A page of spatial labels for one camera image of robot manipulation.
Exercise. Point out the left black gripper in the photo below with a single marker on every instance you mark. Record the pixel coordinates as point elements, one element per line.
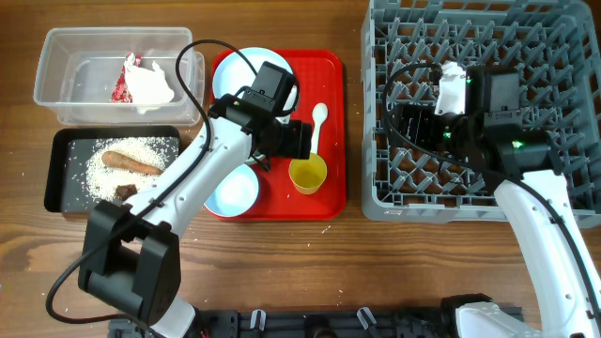
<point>299,140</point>

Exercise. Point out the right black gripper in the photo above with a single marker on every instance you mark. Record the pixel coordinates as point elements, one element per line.
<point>423,115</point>

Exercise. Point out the yellow plastic cup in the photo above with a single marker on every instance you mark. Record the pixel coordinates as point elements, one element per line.
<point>307,176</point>

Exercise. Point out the small light blue bowl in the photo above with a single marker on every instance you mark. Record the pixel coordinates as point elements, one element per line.
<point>236,194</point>

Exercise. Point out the white napkin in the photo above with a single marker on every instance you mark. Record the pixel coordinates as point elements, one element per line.
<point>148,87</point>

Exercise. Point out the red snack wrapper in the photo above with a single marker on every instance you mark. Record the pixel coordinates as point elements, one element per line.
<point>121,93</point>

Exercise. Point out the brown food scrap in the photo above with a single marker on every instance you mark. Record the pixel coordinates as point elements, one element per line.
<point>123,192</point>

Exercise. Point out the brown carrot-like food piece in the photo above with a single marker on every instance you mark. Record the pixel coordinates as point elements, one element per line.
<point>119,161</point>

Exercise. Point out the white rice pile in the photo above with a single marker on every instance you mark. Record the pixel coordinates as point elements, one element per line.
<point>98,182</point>

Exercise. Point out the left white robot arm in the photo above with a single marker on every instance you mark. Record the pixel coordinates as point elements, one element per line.
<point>131,252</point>

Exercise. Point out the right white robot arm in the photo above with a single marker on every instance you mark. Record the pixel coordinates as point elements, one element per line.
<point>477,124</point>

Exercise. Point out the grey dishwasher rack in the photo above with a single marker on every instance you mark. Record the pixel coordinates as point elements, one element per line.
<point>553,47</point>

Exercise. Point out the white plastic spoon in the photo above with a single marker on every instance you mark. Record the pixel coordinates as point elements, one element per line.
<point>319,115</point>

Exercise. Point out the large light blue plate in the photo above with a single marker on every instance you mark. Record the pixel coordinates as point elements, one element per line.
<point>233,72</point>

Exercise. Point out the red serving tray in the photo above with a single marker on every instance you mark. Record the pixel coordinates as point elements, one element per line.
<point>321,76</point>

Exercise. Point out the clear plastic bin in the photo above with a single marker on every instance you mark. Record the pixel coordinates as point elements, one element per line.
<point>79,68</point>

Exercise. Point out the black tray bin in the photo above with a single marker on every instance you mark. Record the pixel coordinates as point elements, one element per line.
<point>61,195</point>

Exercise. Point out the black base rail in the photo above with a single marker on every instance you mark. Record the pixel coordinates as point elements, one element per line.
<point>412,322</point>

